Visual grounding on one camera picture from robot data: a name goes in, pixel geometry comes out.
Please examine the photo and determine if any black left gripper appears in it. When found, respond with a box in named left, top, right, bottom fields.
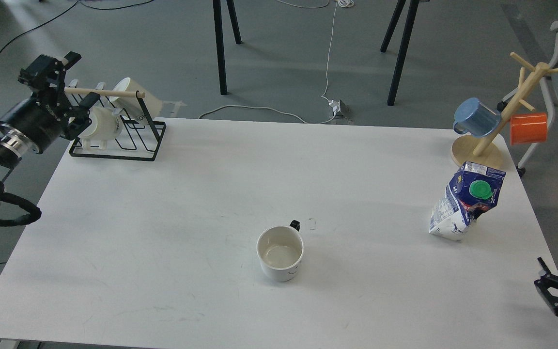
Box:
left=0, top=51, right=100, bottom=155

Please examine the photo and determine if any blue white milk carton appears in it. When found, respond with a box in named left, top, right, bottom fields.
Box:
left=429, top=161, right=506, bottom=241

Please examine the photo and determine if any white ceramic mug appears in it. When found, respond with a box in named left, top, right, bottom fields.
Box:
left=255, top=220, right=304, bottom=282

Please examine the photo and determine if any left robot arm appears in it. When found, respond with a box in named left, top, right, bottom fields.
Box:
left=0, top=52, right=100, bottom=227

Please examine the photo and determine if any white mug on rack front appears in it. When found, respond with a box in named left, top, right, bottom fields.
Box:
left=79, top=106, right=123, bottom=141

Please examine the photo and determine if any white mug on rack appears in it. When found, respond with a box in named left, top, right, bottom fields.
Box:
left=79, top=106, right=123, bottom=141
left=108, top=77, right=163, bottom=119

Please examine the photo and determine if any white mug on rack rear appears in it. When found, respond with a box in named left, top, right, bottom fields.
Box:
left=108, top=77, right=163, bottom=119

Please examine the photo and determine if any wooden mug tree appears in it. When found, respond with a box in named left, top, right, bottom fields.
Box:
left=451, top=52, right=558, bottom=170

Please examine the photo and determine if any orange mug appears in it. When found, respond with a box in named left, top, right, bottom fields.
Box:
left=510, top=112, right=548, bottom=145

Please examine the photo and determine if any black table leg left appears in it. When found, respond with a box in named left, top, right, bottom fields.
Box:
left=212, top=0, right=242, bottom=96

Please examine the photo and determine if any black table leg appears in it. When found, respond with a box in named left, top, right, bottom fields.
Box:
left=212, top=0, right=242, bottom=96
left=379, top=0, right=420, bottom=106

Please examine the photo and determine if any blue mug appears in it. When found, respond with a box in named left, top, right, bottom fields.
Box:
left=452, top=97, right=502, bottom=138

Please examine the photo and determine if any floor power socket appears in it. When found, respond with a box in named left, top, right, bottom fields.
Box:
left=328, top=99, right=349, bottom=119

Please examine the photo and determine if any black table leg right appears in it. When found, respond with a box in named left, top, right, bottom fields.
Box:
left=379, top=0, right=420, bottom=106

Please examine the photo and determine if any black wire mug rack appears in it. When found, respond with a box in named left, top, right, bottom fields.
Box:
left=65, top=87, right=167, bottom=161

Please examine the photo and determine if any black floor cable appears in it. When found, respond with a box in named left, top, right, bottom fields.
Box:
left=0, top=0, right=155, bottom=82

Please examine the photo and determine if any white power cable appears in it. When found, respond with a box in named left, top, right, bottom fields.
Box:
left=198, top=0, right=356, bottom=125

